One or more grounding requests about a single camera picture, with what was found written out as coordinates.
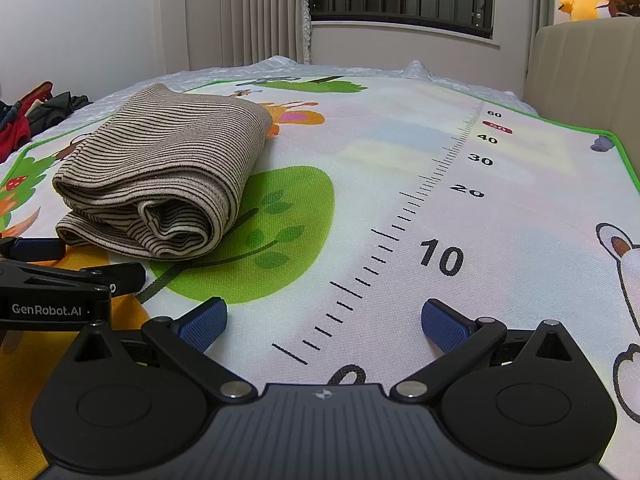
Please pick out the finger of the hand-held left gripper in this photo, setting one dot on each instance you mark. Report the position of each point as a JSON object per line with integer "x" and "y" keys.
{"x": 37, "y": 250}
{"x": 120, "y": 275}

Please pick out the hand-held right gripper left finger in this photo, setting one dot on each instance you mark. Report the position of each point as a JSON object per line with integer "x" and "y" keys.
{"x": 207, "y": 322}

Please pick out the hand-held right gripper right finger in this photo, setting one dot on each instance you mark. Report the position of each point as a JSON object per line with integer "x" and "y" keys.
{"x": 442, "y": 327}

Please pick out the beige striped knit garment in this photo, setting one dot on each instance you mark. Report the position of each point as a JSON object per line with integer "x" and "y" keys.
{"x": 165, "y": 160}

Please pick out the pile of dark clothes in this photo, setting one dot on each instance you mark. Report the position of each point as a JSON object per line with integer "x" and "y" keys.
{"x": 40, "y": 115}

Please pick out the cartoon animal play mat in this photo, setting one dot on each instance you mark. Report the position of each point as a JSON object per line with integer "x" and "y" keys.
{"x": 400, "y": 160}

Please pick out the white quilted bed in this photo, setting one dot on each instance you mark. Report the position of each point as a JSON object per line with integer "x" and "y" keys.
{"x": 165, "y": 77}

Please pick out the beige pleated curtain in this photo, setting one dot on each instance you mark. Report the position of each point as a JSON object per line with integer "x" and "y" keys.
{"x": 240, "y": 10}

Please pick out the beige padded headboard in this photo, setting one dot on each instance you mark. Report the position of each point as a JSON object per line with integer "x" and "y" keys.
{"x": 580, "y": 70}

